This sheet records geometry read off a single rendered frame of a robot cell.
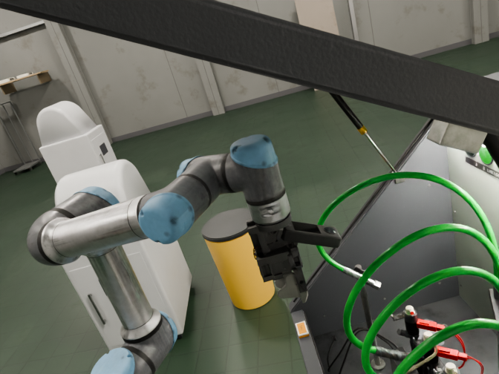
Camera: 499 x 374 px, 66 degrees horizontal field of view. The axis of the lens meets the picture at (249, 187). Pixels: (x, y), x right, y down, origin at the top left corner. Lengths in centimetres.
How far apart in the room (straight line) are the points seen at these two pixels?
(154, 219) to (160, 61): 945
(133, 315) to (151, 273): 144
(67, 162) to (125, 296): 521
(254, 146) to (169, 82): 939
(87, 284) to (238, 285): 97
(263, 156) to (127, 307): 61
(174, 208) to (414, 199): 79
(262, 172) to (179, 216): 16
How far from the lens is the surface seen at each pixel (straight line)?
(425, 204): 122
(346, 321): 80
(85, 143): 600
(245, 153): 64
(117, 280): 105
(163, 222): 59
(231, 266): 260
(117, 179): 250
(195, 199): 62
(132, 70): 1022
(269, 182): 66
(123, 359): 110
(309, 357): 115
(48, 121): 617
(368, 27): 991
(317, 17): 942
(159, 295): 262
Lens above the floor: 179
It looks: 22 degrees down
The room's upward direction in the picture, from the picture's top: 17 degrees counter-clockwise
